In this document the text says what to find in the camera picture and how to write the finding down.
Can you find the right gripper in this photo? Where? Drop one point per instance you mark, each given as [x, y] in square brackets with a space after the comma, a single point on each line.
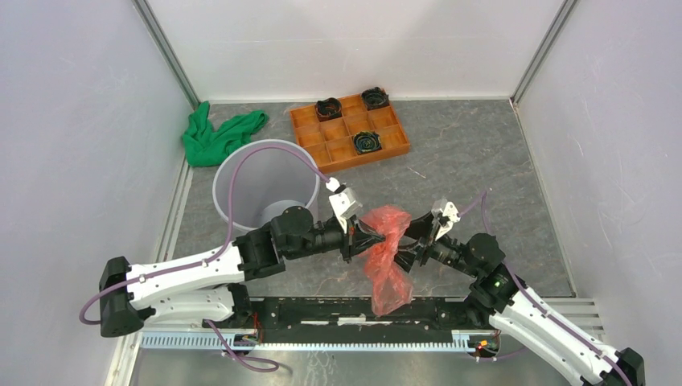
[418, 227]

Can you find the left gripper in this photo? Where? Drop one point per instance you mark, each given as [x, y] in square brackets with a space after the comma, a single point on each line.
[359, 236]

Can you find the red plastic trash bag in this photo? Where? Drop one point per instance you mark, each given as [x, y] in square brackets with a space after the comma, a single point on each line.
[391, 285]

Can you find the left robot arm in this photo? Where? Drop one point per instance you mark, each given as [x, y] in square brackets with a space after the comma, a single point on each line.
[209, 287]

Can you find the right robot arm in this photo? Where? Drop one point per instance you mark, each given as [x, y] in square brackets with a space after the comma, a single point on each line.
[502, 300]

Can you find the grey trash bin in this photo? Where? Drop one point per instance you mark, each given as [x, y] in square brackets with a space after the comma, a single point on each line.
[260, 180]

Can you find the orange compartment tray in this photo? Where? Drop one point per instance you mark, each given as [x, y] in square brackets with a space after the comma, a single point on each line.
[330, 142]

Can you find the rolled black belt left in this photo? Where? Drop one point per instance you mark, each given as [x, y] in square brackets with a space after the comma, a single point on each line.
[328, 109]

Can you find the rolled black belt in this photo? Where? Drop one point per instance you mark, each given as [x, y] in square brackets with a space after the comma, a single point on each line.
[375, 98]
[328, 109]

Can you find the rolled black belt right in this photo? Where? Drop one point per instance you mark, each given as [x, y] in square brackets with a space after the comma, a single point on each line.
[375, 98]

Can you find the green cloth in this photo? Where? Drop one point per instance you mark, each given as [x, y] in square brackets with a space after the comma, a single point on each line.
[206, 146]

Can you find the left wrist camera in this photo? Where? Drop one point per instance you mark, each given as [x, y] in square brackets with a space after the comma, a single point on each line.
[343, 201]

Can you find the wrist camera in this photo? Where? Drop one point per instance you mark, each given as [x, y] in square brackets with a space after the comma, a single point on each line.
[450, 211]
[343, 201]

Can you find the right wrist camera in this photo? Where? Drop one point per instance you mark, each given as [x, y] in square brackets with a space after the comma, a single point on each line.
[450, 211]

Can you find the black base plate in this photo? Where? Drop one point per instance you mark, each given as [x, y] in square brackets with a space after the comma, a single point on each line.
[350, 320]

